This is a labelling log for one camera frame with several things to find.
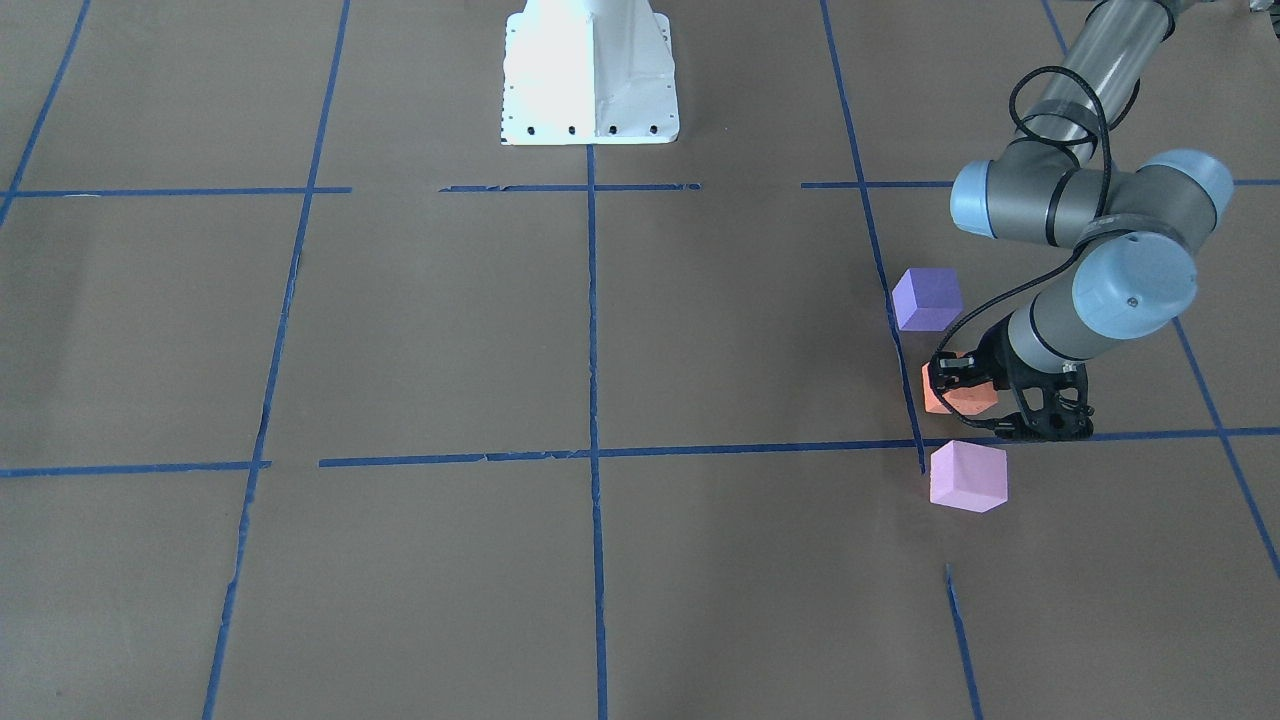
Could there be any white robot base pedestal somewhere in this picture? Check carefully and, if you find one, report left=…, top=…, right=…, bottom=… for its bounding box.
left=500, top=1, right=681, bottom=146

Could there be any light pink foam cube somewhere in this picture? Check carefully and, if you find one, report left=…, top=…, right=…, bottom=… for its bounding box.
left=929, top=441, right=1010, bottom=512

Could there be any dark purple foam cube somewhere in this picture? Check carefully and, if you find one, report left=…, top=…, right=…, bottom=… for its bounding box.
left=891, top=266, right=965, bottom=332

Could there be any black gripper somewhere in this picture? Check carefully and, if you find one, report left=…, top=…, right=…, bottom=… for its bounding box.
left=931, top=318, right=1094, bottom=442

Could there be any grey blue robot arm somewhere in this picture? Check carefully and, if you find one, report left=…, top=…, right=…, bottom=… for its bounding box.
left=925, top=1, right=1235, bottom=441

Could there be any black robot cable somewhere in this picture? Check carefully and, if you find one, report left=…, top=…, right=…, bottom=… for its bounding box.
left=931, top=67, right=1115, bottom=373

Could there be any orange foam cube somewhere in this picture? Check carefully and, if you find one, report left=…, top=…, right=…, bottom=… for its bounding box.
left=922, top=363, right=998, bottom=416

